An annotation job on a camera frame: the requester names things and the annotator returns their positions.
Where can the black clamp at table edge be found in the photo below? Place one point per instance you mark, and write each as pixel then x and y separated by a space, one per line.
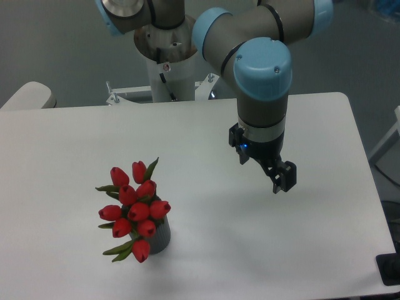
pixel 388 265

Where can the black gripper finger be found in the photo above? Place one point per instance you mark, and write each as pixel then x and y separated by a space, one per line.
pixel 283 174
pixel 235 141

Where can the black robotic gripper body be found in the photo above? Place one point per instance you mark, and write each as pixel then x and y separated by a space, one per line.
pixel 260 144

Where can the dark grey ribbed vase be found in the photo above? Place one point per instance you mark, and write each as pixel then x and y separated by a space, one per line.
pixel 150 232

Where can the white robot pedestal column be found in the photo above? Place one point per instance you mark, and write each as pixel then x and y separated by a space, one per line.
pixel 169 54

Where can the white metal base frame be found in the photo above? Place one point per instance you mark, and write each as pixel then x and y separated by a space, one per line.
pixel 162 92

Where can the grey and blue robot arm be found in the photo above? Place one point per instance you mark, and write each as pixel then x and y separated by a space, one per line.
pixel 249 51

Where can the red tulip bouquet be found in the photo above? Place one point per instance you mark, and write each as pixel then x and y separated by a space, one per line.
pixel 127 190

